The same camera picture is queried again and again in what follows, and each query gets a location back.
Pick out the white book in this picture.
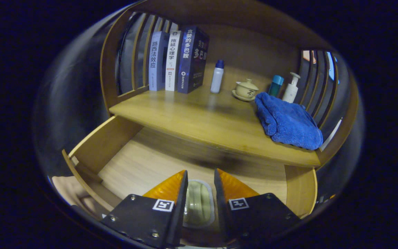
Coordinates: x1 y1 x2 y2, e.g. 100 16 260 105
165 30 183 92

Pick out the green scrub brush with handle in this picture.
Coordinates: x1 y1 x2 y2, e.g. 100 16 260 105
182 179 216 229

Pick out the black backdrop cloth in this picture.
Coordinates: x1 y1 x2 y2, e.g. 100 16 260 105
33 10 362 201

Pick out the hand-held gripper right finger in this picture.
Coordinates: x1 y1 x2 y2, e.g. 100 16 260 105
214 168 301 248

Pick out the beige lidded teacup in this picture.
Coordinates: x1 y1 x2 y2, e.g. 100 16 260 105
232 79 259 102

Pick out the white pump bottle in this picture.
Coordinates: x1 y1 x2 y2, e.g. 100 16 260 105
282 72 301 103

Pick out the dark blue book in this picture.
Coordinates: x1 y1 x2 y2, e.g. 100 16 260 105
177 26 210 94

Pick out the wooden countertop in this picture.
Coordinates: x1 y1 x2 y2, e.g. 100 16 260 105
109 85 321 168

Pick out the teal cylinder bottle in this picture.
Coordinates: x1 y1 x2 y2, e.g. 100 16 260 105
268 75 284 97

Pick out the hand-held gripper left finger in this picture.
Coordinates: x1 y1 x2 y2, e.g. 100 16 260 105
101 169 189 249

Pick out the folded blue towel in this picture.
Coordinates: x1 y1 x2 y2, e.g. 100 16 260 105
254 92 324 150

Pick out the light blue book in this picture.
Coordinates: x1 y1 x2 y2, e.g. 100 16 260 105
148 31 170 92

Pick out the white bottle with blue cap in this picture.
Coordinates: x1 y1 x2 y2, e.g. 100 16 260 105
210 59 225 94

